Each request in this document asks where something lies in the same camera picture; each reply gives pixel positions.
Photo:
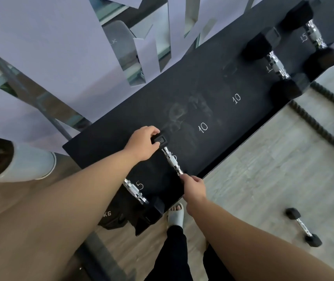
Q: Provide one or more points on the person's left hand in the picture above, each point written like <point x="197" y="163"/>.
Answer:
<point x="139" y="144"/>

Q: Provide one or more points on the person's right hand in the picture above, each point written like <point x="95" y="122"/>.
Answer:
<point x="195" y="193"/>

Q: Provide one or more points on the person's left thumb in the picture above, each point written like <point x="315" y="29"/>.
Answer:
<point x="154" y="145"/>

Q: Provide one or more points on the person's right thumb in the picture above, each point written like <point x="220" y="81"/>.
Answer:
<point x="183" y="180"/>

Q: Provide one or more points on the small black hex dumbbell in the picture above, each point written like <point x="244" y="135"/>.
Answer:
<point x="303" y="226"/>
<point x="134" y="190"/>
<point x="172" y="159"/>

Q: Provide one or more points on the person's left forearm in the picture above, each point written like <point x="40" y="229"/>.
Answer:
<point x="52" y="207"/>

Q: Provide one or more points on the person's right forearm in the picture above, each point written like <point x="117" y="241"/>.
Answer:
<point x="257" y="245"/>

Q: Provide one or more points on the white slide sandal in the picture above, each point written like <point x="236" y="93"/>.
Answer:
<point x="175" y="218"/>

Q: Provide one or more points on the person's black trousers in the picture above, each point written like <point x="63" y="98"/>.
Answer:
<point x="172" y="254"/>

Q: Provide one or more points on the black dumbbell rack shelf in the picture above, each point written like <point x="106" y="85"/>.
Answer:
<point x="228" y="81"/>

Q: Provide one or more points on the white plant pot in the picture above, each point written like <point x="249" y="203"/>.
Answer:
<point x="29" y="163"/>

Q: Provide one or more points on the large black hex dumbbell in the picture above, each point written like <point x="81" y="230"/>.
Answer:
<point x="278" y="65"/>
<point x="314" y="33"/>

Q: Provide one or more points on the black rack frame leg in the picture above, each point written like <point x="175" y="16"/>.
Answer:
<point x="102" y="260"/>

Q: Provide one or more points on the wall mirror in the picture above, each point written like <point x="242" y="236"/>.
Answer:
<point x="120" y="14"/>

